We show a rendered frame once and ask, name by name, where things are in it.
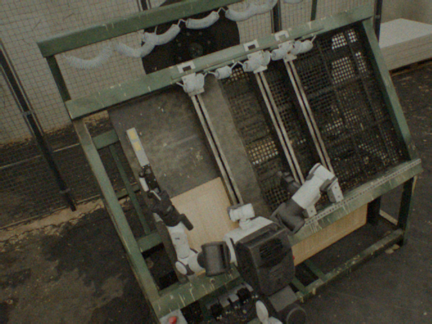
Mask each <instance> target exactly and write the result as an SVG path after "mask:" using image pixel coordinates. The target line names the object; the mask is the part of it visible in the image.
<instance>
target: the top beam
mask: <svg viewBox="0 0 432 324"><path fill-rule="evenodd" d="M373 16H374V12H373V10H372V6H371V4H370V3H367V4H364V5H361V6H357V7H355V8H351V9H349V10H345V11H342V12H338V13H334V14H332V15H328V16H326V17H322V18H319V19H318V20H315V21H312V22H307V23H305V24H301V25H299V26H295V27H292V28H289V29H286V30H287V33H288V34H289V37H291V35H296V34H298V33H301V32H305V31H308V30H311V29H314V28H317V27H320V26H324V29H323V30H319V31H315V32H313V33H310V34H307V35H305V36H303V37H302V39H300V40H299V41H301V42H304V41H308V40H311V39H313V38H314V36H316V37H320V36H322V35H326V34H328V33H331V32H334V31H336V30H339V29H342V28H345V27H347V26H351V25H353V24H357V23H359V22H361V21H363V20H366V19H369V18H371V17H373ZM286 30H282V31H279V32H276V33H280V32H284V31H286ZM276 33H272V34H269V35H266V36H263V37H260V38H259V39H255V40H252V41H249V42H253V41H257V44H258V45H259V47H260V46H263V45H265V44H269V43H272V42H275V41H276V39H275V36H274V34H276ZM316 37H315V38H316ZM249 42H245V43H243V44H246V43H249ZM243 44H239V45H236V46H232V47H230V48H226V49H222V50H220V51H216V53H212V54H209V55H206V56H203V57H199V58H195V59H193V60H189V61H186V62H183V63H181V64H178V65H176V66H172V67H168V68H165V69H162V70H159V71H155V72H153V73H149V74H147V75H145V76H141V77H139V78H135V79H132V80H128V81H126V82H122V83H119V84H116V85H114V86H112V87H108V88H105V89H102V90H99V91H95V92H92V93H89V94H87V95H85V96H81V97H78V98H75V99H72V100H69V101H66V102H64V107H65V109H66V111H67V113H68V114H69V117H70V120H71V121H73V120H77V118H81V117H82V118H83V117H84V118H85V117H87V116H90V115H93V114H97V113H100V112H102V111H106V110H108V109H111V108H113V107H116V106H118V105H122V104H126V103H128V102H131V101H133V100H137V99H140V98H141V97H144V96H148V95H151V94H153V93H157V92H160V91H163V90H165V89H169V87H173V86H176V85H178V84H177V83H179V84H182V83H184V82H183V79H182V78H177V79H175V80H172V79H171V77H172V75H176V74H178V73H180V72H179V71H178V68H177V66H180V65H183V64H184V63H187V62H191V61H193V63H194V66H195V68H198V67H200V66H204V65H205V64H208V63H210V62H215V61H217V60H220V59H225V58H227V57H230V56H233V55H237V54H239V53H243V51H245V50H244V47H243ZM248 60H249V59H248V56H247V55H245V56H243V57H239V58H236V59H233V60H230V61H227V62H223V63H221V64H217V66H213V67H209V68H208V69H204V72H202V73H200V74H203V75H205V73H207V74H206V75H208V74H210V73H209V72H212V73H214V72H215V71H216V70H217V69H219V68H223V67H225V66H228V67H229V68H230V67H231V66H233V65H234V63H235V62H237V63H236V64H240V63H238V61H239V62H241V63H242V62H245V61H248ZM236 64H235V66H236ZM176 82H177V83H176Z"/></svg>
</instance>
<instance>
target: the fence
mask: <svg viewBox="0 0 432 324"><path fill-rule="evenodd" d="M131 130H133V131H134V133H135V134H136V137H137V138H136V139H133V140H131V137H130V135H129V131H131ZM126 134H127V137H128V139H129V141H130V144H131V147H132V149H133V151H134V154H135V156H136V157H137V160H138V162H139V165H140V168H141V170H142V166H143V165H146V164H149V161H148V159H147V157H146V155H145V152H144V150H143V147H142V145H141V142H140V139H139V138H138V135H137V132H136V129H134V128H132V129H129V130H126ZM137 141H138V142H139V145H140V147H141V150H139V151H137V150H136V149H135V148H134V144H133V143H134V142H137ZM142 172H143V170H142ZM145 180H146V177H145ZM146 182H147V183H148V181H147V180H146ZM148 186H149V188H150V185H149V183H148ZM150 191H151V188H150ZM164 224H165V223H164ZM165 227H166V230H167V231H168V234H169V235H170V238H171V240H172V237H171V231H170V227H167V226H166V225H165ZM186 277H187V279H188V280H189V281H191V280H193V279H195V278H197V275H196V274H193V275H192V276H187V275H186Z"/></svg>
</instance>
